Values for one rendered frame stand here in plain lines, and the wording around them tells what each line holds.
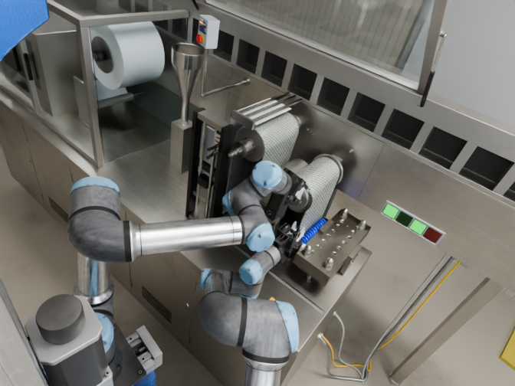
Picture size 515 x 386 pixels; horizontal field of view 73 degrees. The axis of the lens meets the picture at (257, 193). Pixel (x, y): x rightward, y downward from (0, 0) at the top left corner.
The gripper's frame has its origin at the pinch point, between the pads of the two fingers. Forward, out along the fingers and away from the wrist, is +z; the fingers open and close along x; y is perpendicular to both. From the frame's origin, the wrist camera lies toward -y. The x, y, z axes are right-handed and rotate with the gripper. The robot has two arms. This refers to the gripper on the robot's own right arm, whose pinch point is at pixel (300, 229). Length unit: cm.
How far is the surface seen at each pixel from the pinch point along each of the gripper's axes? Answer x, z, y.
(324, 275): -17.7, -6.4, -7.0
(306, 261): -9.0, -6.4, -6.7
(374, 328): -50, 72, -109
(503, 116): -44, 193, 15
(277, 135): 24.8, 7.0, 28.9
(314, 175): 4.4, 5.9, 22.2
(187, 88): 75, 6, 28
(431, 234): -42, 29, 10
